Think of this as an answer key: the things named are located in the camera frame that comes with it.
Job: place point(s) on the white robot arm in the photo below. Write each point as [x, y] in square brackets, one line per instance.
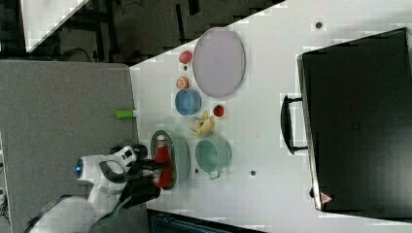
[113, 185]

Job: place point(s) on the black cylinder cup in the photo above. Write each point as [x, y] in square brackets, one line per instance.
[140, 151]

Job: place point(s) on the plush red apple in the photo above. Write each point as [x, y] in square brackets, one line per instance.
[185, 57]

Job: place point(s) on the green marker pen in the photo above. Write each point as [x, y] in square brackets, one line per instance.
[123, 114]

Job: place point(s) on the plush orange half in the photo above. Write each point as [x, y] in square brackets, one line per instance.
[182, 83]

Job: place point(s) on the black oven with handle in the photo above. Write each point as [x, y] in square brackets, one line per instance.
[356, 103]

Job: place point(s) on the plush peeled banana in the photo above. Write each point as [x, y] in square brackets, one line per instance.
[202, 126]

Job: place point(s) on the lilac oval plate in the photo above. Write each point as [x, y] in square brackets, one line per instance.
[218, 62]

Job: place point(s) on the green cup with handle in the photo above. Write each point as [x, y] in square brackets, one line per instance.
[212, 155]

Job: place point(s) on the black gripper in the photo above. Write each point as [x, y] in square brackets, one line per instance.
[135, 177]

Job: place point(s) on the blue bowl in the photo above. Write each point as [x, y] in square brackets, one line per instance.
[187, 102]

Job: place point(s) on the plush strawberry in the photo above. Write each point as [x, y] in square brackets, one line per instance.
[218, 111]

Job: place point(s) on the black utensil holder cup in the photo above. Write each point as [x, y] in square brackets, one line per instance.
[140, 191]

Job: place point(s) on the red plush ketchup bottle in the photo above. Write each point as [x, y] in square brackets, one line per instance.
[163, 177]

